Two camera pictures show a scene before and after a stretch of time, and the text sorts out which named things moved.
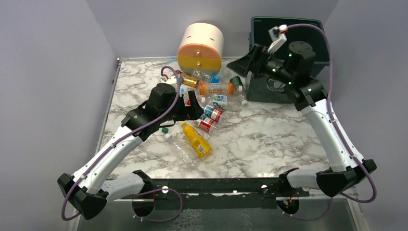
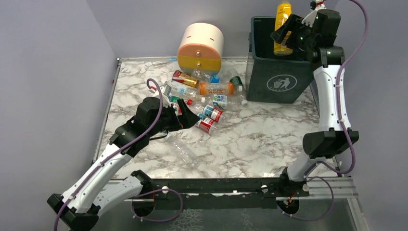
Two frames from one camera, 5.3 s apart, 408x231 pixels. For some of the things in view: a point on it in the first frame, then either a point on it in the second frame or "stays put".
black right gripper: [257, 60] → [293, 31]
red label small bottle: [205, 122] stays put
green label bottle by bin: [238, 85] stays put
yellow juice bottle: [200, 145] → [283, 12]
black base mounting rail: [218, 194] stays put
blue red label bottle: [213, 112] stays put
